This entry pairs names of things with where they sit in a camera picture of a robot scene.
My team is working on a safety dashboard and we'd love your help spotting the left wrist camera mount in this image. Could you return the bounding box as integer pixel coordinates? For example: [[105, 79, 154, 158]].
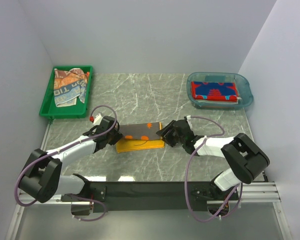
[[89, 113, 104, 126]]

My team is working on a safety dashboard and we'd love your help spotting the green plastic bin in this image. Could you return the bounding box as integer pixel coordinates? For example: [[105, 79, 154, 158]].
[[39, 65, 93, 119]]

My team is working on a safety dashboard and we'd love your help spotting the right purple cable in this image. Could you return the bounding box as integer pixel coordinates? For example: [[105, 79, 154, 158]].
[[184, 115, 244, 223]]

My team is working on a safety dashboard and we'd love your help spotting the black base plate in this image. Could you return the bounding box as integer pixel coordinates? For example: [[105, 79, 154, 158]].
[[61, 181, 239, 216]]

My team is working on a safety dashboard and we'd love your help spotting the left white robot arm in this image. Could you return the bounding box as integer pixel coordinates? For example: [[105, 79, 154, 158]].
[[14, 114, 123, 207]]

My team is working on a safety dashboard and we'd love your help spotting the orange yellow cloth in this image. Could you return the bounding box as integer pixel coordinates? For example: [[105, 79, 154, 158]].
[[115, 122, 165, 153]]

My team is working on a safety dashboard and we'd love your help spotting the aluminium mounting rail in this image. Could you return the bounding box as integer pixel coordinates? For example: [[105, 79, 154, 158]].
[[5, 120, 293, 240]]

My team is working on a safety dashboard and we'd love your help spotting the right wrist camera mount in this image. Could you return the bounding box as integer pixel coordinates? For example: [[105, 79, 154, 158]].
[[184, 115, 193, 129]]

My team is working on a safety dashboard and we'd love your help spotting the blue translucent plastic tub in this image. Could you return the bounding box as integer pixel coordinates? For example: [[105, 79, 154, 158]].
[[186, 72, 254, 109]]

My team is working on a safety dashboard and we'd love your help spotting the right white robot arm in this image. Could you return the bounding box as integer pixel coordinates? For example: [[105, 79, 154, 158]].
[[156, 116, 270, 200]]

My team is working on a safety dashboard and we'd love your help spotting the red blue patterned cloth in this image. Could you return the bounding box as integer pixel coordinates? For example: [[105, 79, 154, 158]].
[[190, 81, 239, 102]]

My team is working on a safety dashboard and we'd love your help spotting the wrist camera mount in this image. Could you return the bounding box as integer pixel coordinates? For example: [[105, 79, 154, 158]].
[[89, 113, 104, 126], [184, 115, 193, 129]]

